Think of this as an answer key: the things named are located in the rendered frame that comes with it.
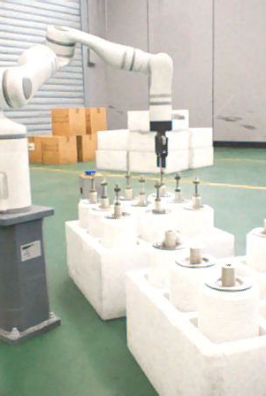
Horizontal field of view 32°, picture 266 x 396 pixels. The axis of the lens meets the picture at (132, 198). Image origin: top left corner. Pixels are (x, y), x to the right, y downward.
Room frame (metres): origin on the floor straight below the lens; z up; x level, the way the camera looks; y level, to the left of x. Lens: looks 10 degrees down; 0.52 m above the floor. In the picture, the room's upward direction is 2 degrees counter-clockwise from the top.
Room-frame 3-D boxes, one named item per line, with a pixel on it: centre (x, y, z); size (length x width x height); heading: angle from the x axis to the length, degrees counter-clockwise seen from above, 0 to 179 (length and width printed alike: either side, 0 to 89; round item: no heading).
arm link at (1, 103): (1.10, 0.29, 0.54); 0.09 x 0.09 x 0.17; 80
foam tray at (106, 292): (1.37, -0.03, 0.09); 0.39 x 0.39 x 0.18; 21
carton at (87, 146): (5.41, 0.57, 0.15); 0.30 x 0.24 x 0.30; 50
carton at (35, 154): (5.40, 0.99, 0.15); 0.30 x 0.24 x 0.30; 138
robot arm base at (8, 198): (1.10, 0.29, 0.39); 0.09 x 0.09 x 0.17; 49
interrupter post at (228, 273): (0.70, -0.15, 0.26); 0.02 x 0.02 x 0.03
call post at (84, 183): (1.61, 0.14, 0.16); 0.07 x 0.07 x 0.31; 21
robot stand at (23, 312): (1.10, 0.29, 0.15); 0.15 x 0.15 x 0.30; 49
